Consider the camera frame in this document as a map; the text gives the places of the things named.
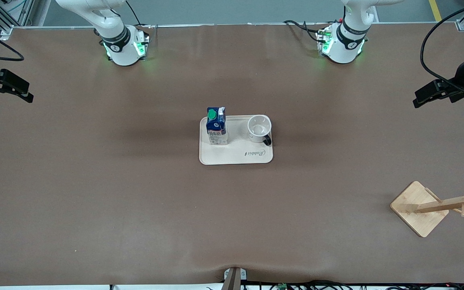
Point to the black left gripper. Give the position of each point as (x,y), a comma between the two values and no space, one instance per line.
(460,83)

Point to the blue white milk carton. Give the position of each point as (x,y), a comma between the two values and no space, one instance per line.
(217,127)

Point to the wooden cup rack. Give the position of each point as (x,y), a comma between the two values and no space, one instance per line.
(417,207)

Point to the beige plastic tray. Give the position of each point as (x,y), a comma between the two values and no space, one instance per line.
(236,155)

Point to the small green circuit board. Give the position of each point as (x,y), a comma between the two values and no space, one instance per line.
(282,286)

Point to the metal table edge bracket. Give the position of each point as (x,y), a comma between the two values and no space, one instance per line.
(235,278)

